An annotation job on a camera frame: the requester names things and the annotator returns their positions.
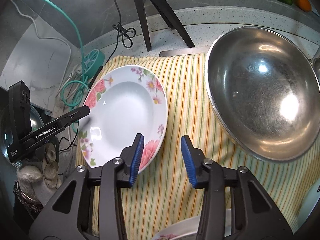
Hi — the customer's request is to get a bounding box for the floral white plate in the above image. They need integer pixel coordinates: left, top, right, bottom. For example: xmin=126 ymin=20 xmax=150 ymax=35
xmin=78 ymin=65 xmax=168 ymax=171

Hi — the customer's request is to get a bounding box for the large steel bowl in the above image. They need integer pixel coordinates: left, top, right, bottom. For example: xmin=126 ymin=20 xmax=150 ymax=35
xmin=204 ymin=26 xmax=319 ymax=163

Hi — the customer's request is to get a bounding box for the white ceramic bowl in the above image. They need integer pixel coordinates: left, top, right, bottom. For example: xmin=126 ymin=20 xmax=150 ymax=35
xmin=298 ymin=178 xmax=320 ymax=228

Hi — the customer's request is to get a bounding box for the gloved left hand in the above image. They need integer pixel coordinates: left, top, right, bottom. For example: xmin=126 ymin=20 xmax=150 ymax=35
xmin=17 ymin=143 xmax=62 ymax=206

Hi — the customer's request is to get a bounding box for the glass pot lid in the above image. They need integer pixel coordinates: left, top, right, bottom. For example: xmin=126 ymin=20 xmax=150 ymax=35
xmin=1 ymin=105 xmax=44 ymax=168

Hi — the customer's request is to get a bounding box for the yellow striped cloth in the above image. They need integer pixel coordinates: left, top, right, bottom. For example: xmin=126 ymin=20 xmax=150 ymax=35
xmin=101 ymin=53 xmax=319 ymax=239

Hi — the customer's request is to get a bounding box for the teal citrus-pattern fan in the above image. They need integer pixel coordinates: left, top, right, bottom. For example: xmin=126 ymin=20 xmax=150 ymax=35
xmin=84 ymin=49 xmax=105 ymax=79

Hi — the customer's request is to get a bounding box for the black tripod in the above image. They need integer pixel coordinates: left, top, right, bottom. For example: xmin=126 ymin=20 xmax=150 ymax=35
xmin=134 ymin=0 xmax=195 ymax=51

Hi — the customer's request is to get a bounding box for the orange fruit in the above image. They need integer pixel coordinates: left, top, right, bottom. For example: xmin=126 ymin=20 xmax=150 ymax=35
xmin=293 ymin=0 xmax=312 ymax=12

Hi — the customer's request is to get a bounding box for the teal hose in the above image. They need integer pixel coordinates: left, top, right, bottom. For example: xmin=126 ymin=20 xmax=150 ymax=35
xmin=22 ymin=0 xmax=91 ymax=133

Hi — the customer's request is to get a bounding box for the white cable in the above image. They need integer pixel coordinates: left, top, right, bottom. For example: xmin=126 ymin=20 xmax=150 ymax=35
xmin=10 ymin=0 xmax=73 ymax=81

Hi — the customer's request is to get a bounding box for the black cable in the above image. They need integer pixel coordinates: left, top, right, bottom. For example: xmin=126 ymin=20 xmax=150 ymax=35
xmin=105 ymin=0 xmax=137 ymax=63

